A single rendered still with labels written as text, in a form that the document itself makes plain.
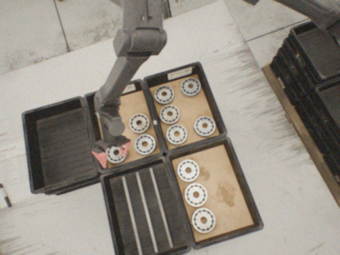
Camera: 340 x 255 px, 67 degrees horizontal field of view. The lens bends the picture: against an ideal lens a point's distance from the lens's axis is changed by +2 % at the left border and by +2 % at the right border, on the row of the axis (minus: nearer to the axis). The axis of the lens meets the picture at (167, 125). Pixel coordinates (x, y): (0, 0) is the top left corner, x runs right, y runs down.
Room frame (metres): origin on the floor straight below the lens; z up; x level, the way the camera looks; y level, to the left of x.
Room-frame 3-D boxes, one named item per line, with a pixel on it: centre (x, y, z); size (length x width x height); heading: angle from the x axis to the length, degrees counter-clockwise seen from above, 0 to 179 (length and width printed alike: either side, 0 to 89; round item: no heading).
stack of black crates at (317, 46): (0.78, -1.08, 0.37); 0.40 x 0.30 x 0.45; 9
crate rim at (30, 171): (0.39, 0.50, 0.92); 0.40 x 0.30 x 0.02; 5
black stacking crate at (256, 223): (0.05, -0.13, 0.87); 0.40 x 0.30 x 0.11; 5
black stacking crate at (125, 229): (0.02, 0.17, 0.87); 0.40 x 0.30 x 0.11; 5
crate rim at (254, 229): (0.05, -0.13, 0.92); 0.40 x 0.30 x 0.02; 5
